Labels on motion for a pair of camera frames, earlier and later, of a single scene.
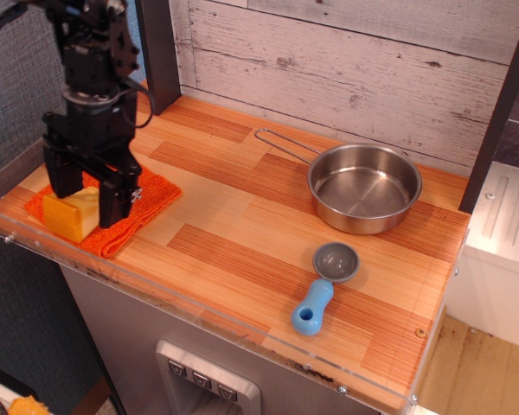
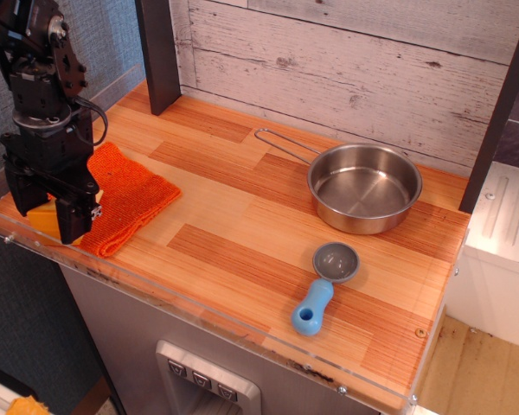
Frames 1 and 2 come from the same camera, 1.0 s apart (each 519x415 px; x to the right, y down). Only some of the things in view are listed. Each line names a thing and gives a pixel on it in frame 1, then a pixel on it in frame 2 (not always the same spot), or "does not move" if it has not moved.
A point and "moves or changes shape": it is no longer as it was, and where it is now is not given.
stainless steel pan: x=360 y=188 does not move
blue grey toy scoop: x=334 y=262 does not move
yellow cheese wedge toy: x=74 y=216 moves or changes shape
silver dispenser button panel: x=193 y=385 does not move
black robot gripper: x=99 y=126 → x=60 y=156
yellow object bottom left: x=27 y=405 does not move
